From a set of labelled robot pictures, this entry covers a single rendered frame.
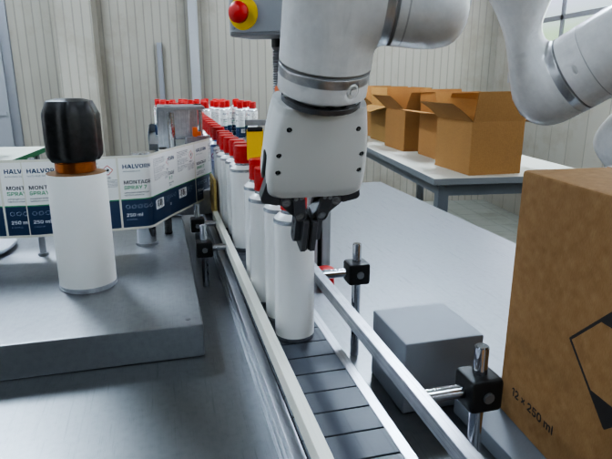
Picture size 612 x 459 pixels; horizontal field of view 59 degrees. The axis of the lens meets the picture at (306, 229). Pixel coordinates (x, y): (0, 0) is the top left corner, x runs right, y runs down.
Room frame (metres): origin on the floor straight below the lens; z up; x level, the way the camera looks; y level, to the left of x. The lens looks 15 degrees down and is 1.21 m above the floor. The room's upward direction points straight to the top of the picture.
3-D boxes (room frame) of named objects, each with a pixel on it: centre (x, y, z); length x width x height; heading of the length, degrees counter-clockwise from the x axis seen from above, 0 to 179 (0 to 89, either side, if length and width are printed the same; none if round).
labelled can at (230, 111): (3.41, 0.64, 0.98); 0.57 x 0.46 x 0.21; 105
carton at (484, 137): (2.69, -0.84, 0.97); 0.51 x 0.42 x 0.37; 104
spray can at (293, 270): (0.66, 0.02, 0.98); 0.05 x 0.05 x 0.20
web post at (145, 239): (1.08, 0.33, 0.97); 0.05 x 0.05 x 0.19
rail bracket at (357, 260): (0.69, -0.05, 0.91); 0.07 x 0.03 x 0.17; 105
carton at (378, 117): (3.95, -0.61, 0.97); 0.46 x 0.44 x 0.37; 13
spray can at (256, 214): (0.78, 0.06, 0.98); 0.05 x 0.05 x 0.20
